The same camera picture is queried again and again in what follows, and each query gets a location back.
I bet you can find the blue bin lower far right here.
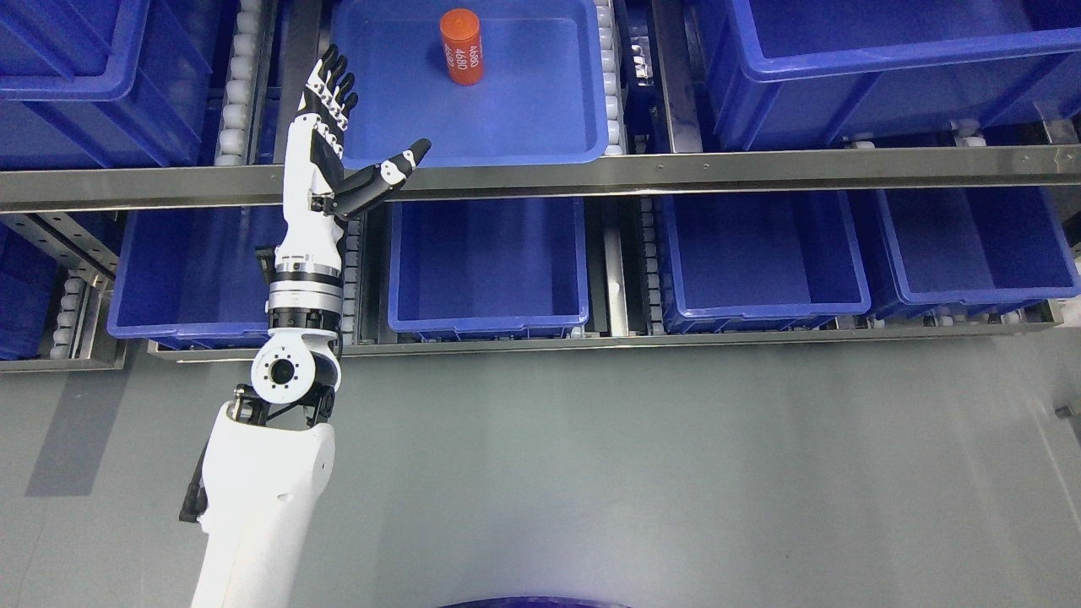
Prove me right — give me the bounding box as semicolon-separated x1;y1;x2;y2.
849;187;1078;319

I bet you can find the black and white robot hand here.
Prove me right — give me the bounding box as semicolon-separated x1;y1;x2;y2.
273;45;432;270

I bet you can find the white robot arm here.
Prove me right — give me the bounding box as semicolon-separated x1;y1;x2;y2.
192;246;343;607

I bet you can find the blue bin lower right middle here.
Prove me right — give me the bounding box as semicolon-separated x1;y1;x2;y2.
655;190;872;335

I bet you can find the steel shelf rail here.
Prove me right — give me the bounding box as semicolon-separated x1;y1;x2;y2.
1;144;1080;213

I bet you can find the shallow blue tray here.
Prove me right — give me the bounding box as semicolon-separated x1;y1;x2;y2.
331;1;610;169

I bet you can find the blue bin lower left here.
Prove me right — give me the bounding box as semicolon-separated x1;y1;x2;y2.
106;204;286;351

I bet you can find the blue bin upper left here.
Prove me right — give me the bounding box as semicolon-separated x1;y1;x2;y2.
1;1;224;171

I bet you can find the large blue bin upper right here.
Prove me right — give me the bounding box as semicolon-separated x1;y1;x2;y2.
693;1;1080;151

